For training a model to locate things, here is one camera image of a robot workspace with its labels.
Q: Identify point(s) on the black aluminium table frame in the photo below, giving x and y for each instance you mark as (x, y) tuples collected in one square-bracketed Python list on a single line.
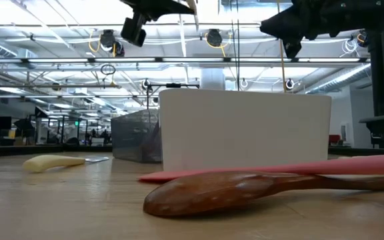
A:
[(12, 150)]

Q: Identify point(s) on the red background seat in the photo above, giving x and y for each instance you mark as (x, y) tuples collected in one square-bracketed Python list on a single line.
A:
[(333, 139)]

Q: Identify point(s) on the grey translucent plastic bin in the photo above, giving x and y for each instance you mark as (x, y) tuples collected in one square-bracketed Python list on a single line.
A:
[(132, 136)]

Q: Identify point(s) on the background robot workcell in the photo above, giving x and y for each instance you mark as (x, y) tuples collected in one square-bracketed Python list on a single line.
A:
[(68, 128)]

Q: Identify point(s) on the brown wooden spoon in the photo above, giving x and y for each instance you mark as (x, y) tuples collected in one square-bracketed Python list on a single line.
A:
[(212, 193)]

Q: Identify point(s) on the white building pillar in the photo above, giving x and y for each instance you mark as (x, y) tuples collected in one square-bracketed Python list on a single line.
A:
[(212, 80)]

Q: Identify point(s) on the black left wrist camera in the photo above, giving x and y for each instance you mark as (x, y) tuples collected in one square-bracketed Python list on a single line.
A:
[(133, 31)]

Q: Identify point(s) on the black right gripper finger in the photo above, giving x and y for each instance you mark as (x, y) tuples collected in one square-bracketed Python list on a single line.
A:
[(288, 23), (293, 45)]

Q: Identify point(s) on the pink silicone spatula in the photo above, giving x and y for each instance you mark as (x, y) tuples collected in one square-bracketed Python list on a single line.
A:
[(345, 166)]

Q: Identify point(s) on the black background camera stand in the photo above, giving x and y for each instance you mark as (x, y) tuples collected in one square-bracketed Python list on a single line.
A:
[(173, 85)]

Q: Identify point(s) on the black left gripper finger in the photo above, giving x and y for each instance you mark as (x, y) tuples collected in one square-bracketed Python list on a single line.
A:
[(172, 8)]

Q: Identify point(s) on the black monitor stand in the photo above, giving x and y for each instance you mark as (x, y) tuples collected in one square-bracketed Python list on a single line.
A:
[(378, 100)]

